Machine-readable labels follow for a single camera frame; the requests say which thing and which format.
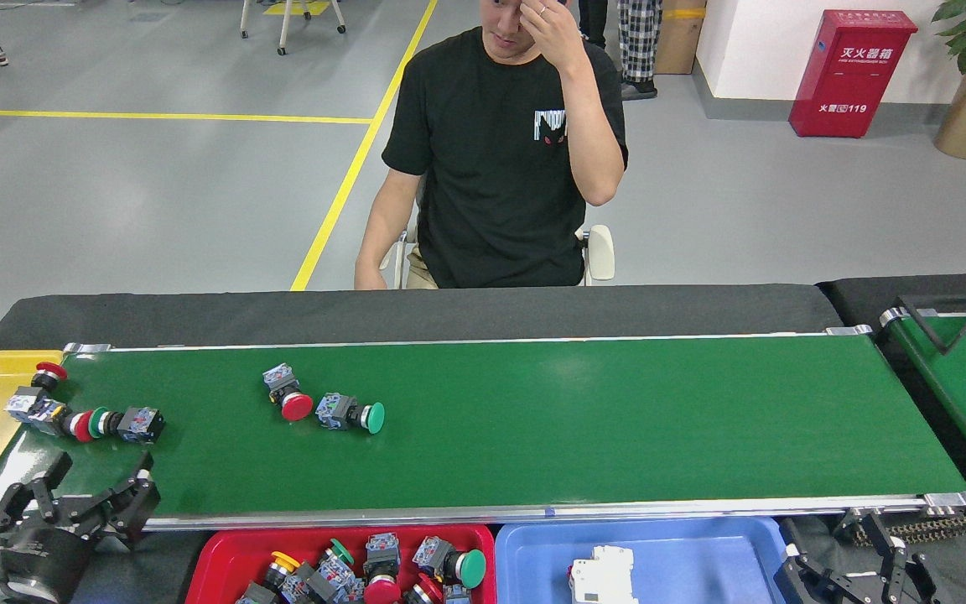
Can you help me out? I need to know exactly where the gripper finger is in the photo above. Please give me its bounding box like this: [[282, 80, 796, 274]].
[[774, 541, 865, 604], [835, 509, 939, 604]]

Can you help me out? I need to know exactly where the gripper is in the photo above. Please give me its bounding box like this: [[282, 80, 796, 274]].
[[0, 450, 162, 604]]

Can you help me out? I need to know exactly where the white circuit breaker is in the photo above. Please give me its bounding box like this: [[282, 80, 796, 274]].
[[568, 544, 640, 604]]

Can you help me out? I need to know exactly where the blue plastic tray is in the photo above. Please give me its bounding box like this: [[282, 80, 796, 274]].
[[494, 516, 794, 604]]

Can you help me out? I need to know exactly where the red plastic tray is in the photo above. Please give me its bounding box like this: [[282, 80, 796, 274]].
[[185, 524, 497, 604]]

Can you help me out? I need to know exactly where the long green conveyor belt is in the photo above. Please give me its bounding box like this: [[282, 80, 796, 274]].
[[0, 329, 966, 542]]

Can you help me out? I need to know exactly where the person's left hand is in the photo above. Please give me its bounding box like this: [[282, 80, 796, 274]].
[[518, 0, 590, 75]]

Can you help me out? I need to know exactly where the grey office chair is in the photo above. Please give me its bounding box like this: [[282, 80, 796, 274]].
[[378, 222, 616, 289]]

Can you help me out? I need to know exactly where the red fire extinguisher cabinet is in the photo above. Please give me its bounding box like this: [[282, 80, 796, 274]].
[[788, 9, 920, 139]]

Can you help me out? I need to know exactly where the white wheeled stand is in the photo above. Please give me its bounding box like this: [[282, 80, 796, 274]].
[[239, 0, 347, 56]]

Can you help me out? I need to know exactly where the person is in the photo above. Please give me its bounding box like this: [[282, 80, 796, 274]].
[[577, 0, 611, 49], [354, 0, 628, 291], [615, 0, 660, 102]]

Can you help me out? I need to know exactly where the brown cardboard box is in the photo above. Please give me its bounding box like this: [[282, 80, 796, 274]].
[[655, 0, 709, 76]]

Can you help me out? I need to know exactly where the black drive chain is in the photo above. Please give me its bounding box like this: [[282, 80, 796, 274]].
[[839, 508, 966, 546]]

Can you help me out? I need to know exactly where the black guide bracket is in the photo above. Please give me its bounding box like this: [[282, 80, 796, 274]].
[[896, 289, 966, 355]]

